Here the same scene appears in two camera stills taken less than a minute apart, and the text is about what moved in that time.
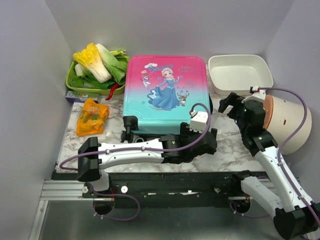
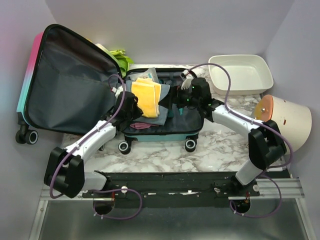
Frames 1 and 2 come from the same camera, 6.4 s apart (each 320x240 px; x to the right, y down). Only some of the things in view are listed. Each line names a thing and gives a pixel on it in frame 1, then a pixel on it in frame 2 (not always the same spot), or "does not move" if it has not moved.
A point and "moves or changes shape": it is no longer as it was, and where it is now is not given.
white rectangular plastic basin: x=236 y=74 does not move
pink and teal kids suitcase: x=161 y=91 moves or changes shape
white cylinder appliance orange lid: x=283 y=118 does not move
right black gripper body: x=242 y=123 → x=184 y=98
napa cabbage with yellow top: x=89 y=58 → x=102 y=47
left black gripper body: x=185 y=132 → x=135 y=113
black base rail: x=173 y=189 does not move
